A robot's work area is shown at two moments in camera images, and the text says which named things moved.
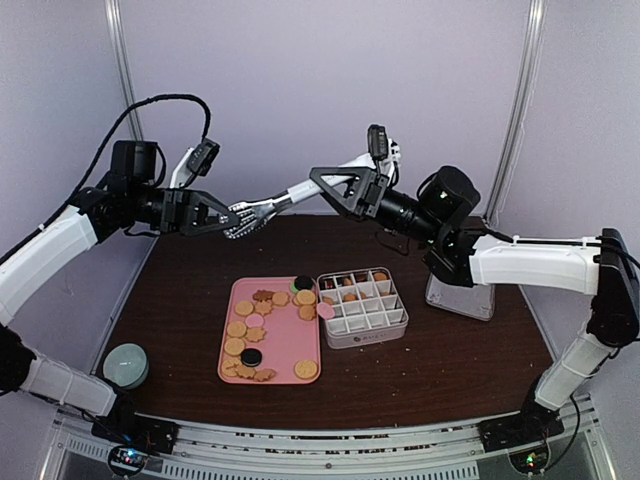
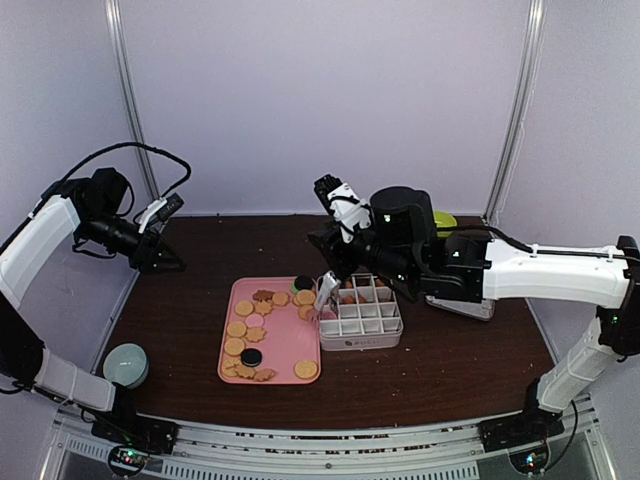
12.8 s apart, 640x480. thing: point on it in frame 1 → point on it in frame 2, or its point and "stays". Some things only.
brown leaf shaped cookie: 263,295 stays
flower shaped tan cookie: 264,374 stays
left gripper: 176,211 → 146,252
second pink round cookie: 254,320 stays
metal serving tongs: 241,220 → 326,288
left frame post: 124,65 stays
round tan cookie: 306,297 stays
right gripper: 367,186 → 331,251
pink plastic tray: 271,332 stays
